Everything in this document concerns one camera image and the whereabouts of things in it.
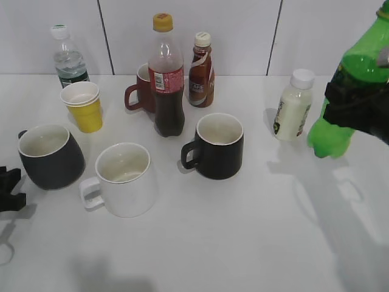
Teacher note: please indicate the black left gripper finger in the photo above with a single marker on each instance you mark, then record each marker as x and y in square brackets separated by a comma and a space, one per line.
[9, 202]
[9, 179]

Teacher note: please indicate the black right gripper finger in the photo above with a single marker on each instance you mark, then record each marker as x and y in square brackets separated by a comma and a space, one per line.
[382, 64]
[364, 110]

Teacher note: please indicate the green sprite bottle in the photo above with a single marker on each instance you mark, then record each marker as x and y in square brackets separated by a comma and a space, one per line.
[357, 69]

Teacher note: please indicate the dark gray mug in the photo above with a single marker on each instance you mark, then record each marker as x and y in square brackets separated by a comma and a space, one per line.
[51, 156]

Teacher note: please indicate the yellow paper cup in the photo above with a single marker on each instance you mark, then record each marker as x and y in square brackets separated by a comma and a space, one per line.
[83, 102]

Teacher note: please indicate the white milk bottle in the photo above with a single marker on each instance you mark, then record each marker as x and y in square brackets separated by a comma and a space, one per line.
[294, 105]

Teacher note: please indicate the white mug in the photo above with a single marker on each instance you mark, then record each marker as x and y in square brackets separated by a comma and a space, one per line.
[125, 182]

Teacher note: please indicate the clear water bottle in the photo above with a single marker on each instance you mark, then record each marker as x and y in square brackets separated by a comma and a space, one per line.
[68, 59]

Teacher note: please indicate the black mug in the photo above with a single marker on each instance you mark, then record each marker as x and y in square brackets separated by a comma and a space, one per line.
[217, 149]

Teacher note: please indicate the red mug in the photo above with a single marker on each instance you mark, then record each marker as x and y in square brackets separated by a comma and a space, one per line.
[145, 98]

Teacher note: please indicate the brown coffee drink bottle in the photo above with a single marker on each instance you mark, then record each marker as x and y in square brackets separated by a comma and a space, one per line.
[201, 73]

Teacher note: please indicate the cola bottle yellow cap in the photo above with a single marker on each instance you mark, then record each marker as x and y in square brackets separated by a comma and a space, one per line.
[166, 70]

